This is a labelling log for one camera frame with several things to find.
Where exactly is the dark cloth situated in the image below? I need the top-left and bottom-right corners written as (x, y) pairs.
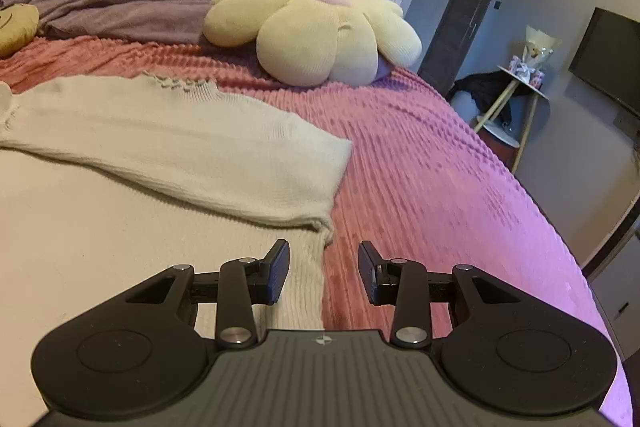
top-left (447, 72), bottom-right (531, 128)

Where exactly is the dark door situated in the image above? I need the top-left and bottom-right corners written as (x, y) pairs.
top-left (417, 0), bottom-right (513, 95)

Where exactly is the yellow flower pillow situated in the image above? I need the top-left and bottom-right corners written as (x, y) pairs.
top-left (202, 0), bottom-right (423, 88)

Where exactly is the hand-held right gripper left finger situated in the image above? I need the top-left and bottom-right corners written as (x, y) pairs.
top-left (124, 239), bottom-right (291, 349)

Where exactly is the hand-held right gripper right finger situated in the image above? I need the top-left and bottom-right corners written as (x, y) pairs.
top-left (359, 241), bottom-right (524, 349)

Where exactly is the cream knitted sweater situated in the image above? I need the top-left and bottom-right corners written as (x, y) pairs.
top-left (0, 74), bottom-right (353, 427)

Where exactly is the wall television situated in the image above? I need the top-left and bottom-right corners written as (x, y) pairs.
top-left (567, 7), bottom-right (640, 118)

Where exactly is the purple blanket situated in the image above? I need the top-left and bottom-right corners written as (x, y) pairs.
top-left (0, 0), bottom-right (246, 45)

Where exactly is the pink ribbed bedspread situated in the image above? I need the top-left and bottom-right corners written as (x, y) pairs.
top-left (0, 34), bottom-right (626, 427)

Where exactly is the round side table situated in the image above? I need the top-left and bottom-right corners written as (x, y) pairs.
top-left (472, 64), bottom-right (551, 172)

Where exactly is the wrapped bouquet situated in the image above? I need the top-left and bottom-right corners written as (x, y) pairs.
top-left (520, 25), bottom-right (563, 72)

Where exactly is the yellow face pillow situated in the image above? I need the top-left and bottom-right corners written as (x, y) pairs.
top-left (0, 3), bottom-right (40, 58)

